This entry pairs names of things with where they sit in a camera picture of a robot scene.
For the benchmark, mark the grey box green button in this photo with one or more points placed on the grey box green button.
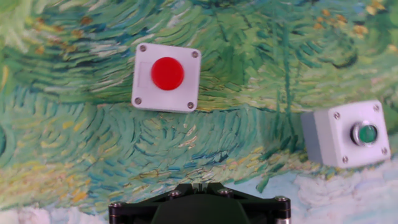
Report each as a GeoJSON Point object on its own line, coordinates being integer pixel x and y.
{"type": "Point", "coordinates": [335, 140]}

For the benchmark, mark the green blue painting cloth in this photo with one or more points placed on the green blue painting cloth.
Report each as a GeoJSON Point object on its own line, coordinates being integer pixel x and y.
{"type": "Point", "coordinates": [93, 140]}

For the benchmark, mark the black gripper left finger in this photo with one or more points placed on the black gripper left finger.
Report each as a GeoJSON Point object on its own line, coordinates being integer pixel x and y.
{"type": "Point", "coordinates": [140, 208]}

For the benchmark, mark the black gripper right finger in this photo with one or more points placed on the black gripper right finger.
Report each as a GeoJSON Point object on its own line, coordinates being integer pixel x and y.
{"type": "Point", "coordinates": [267, 208]}

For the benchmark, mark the white black box red button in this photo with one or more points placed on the white black box red button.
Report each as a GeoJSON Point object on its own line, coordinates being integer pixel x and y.
{"type": "Point", "coordinates": [146, 90]}

